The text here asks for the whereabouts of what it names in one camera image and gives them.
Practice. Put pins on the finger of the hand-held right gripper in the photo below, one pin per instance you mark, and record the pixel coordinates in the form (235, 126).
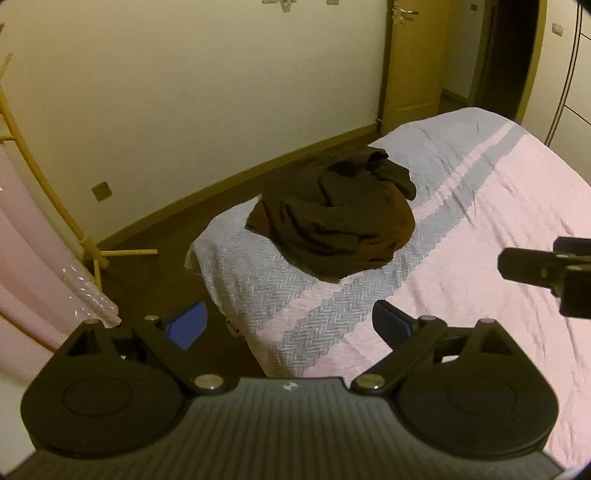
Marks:
(526, 265)

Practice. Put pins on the wall coat hooks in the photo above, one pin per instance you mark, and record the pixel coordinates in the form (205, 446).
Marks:
(281, 3)

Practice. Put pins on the dark brown long-sleeve shirt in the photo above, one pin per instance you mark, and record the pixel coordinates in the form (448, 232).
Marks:
(332, 217)

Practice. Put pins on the pink hanging cloth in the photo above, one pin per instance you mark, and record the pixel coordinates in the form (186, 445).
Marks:
(27, 277)

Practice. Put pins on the wooden door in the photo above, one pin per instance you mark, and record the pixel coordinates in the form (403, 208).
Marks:
(411, 69)

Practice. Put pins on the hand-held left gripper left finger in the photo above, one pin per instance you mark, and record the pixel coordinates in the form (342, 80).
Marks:
(189, 323)

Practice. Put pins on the white light switch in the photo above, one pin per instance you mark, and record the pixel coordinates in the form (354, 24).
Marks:
(557, 29)

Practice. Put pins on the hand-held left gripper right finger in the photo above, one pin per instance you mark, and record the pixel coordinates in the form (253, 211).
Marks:
(390, 323)

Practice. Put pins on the cream wardrobe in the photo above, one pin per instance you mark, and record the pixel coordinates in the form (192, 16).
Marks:
(577, 92)

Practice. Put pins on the brass wall socket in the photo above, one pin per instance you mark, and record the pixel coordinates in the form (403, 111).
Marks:
(101, 190)

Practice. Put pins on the bamboo clothes rack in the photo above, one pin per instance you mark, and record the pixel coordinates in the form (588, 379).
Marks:
(129, 253)

